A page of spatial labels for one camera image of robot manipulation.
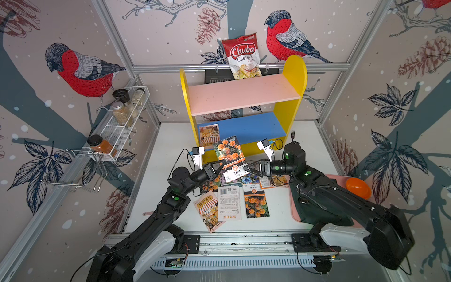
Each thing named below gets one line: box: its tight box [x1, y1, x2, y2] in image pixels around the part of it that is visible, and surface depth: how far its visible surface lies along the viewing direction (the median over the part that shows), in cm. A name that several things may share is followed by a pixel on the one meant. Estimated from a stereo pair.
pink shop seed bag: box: [193, 190, 227, 234], surface depth 85 cm
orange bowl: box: [345, 177, 372, 200], surface depth 87 cm
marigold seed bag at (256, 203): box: [242, 183, 271, 219], surface depth 87 cm
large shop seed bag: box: [199, 123, 220, 149], surface depth 97 cm
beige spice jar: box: [111, 101, 134, 127], surface depth 74 cm
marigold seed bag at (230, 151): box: [213, 135, 249, 184], surface depth 73 cm
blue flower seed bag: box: [241, 173, 261, 185], surface depth 94 cm
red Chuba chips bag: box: [221, 32, 263, 80], surface depth 85 cm
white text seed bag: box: [217, 185, 242, 222], surface depth 86 cm
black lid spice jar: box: [112, 88, 139, 119], surface depth 76 cm
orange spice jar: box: [86, 134, 118, 156], surface depth 62 cm
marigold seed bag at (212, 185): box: [202, 175, 222, 193], surface depth 92 cm
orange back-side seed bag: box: [258, 176, 276, 190], surface depth 92 cm
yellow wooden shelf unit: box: [180, 54, 308, 163], surface depth 82 cm
